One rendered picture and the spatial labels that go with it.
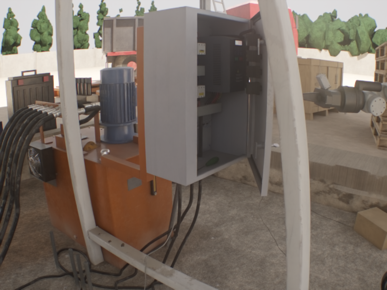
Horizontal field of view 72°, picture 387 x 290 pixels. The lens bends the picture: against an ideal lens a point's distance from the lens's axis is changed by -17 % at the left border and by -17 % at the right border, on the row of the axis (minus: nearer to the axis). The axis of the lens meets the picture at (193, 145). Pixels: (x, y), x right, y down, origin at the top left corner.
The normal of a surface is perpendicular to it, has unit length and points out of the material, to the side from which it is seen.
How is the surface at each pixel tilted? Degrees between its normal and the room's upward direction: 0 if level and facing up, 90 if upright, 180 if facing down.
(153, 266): 0
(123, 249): 0
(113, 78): 90
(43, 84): 90
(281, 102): 93
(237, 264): 0
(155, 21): 90
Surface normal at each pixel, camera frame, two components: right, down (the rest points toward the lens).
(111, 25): 0.30, 0.26
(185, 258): 0.00, -0.96
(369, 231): -0.97, 0.07
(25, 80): 0.77, 0.18
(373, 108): -0.04, 0.42
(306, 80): -0.75, 0.18
